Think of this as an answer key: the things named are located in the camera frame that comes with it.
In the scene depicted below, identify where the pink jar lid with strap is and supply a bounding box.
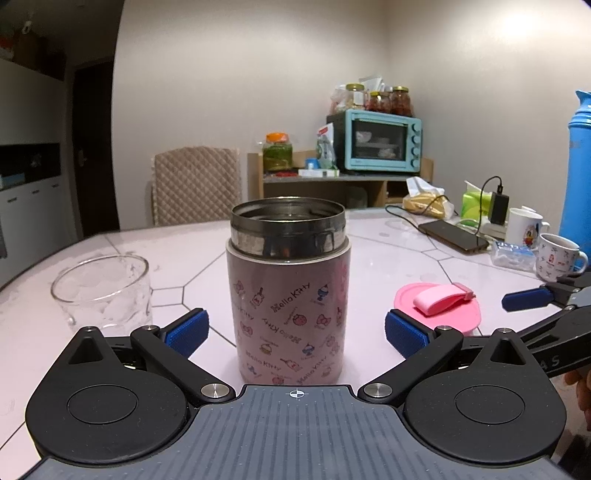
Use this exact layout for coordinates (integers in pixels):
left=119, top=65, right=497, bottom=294
left=394, top=282, right=482, bottom=334

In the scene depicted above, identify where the pink Hello Kitty thermos jar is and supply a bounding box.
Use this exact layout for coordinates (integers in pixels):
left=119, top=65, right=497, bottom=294
left=226, top=196, right=351, bottom=385

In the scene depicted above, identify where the person right hand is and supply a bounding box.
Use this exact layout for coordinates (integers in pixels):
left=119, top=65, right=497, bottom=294
left=564, top=370, right=591, bottom=424

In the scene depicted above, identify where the white patterned mug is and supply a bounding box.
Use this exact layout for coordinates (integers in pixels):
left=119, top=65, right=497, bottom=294
left=535, top=233, right=589, bottom=282

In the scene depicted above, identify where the blue tissue packet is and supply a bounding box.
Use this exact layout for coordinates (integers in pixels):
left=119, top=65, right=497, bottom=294
left=490, top=241, right=536, bottom=272

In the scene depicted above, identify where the blue thermos flask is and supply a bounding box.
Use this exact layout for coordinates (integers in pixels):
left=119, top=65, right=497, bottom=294
left=559, top=90, right=591, bottom=256

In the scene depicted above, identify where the white cartoon mug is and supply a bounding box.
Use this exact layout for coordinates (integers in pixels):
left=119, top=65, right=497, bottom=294
left=505, top=207, right=550, bottom=250

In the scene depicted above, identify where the black charger adapter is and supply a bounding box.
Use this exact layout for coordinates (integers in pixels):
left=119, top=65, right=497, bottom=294
left=488, top=192, right=509, bottom=226

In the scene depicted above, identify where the clear glass bowl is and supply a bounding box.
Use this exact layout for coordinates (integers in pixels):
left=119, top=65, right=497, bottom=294
left=50, top=254, right=152, bottom=336

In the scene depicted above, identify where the black smartphone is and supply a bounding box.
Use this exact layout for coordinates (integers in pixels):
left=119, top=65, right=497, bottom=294
left=419, top=220, right=489, bottom=255

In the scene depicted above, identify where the green tissue box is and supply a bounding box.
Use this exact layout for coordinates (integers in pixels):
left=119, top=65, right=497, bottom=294
left=460, top=181, right=492, bottom=227

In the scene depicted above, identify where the yellow snack bag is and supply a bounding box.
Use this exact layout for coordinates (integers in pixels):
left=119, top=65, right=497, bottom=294
left=403, top=176, right=455, bottom=220

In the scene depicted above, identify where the white grey cabinet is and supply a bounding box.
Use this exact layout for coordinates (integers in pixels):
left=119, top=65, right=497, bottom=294
left=1, top=60, right=77, bottom=284

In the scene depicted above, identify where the quilted beige chair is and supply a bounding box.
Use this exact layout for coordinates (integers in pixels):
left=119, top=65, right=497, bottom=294
left=151, top=146, right=242, bottom=227

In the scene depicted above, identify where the wooden shelf unit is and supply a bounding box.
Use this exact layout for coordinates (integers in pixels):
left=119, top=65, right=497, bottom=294
left=245, top=153, right=408, bottom=208

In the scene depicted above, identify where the teal toaster oven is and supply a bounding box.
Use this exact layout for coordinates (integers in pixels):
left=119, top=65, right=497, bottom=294
left=327, top=109, right=423, bottom=175

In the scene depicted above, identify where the red contents jar right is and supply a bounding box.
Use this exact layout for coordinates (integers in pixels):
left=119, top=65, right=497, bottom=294
left=391, top=86, right=414, bottom=117

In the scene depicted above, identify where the red contents jar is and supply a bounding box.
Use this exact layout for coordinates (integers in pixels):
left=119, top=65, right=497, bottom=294
left=366, top=91, right=392, bottom=114
left=391, top=86, right=414, bottom=117

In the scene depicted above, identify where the red contents jar middle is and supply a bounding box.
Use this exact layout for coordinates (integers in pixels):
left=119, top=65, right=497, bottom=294
left=366, top=91, right=392, bottom=114

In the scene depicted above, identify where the green white snack bag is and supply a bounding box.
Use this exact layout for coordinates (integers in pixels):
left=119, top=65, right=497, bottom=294
left=317, top=123, right=337, bottom=170

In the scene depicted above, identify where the pale contents glass jar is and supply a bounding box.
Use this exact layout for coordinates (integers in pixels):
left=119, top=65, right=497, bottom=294
left=345, top=83, right=366, bottom=110

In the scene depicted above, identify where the white flat box on shelf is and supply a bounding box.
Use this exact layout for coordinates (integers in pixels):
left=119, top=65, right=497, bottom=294
left=297, top=169, right=339, bottom=178

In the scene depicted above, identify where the green pickle jar orange lid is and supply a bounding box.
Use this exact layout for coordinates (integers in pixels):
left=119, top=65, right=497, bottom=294
left=263, top=132, right=293, bottom=173

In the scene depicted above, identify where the black charging cable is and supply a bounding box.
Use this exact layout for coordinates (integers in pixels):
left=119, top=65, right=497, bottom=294
left=385, top=174, right=507, bottom=245

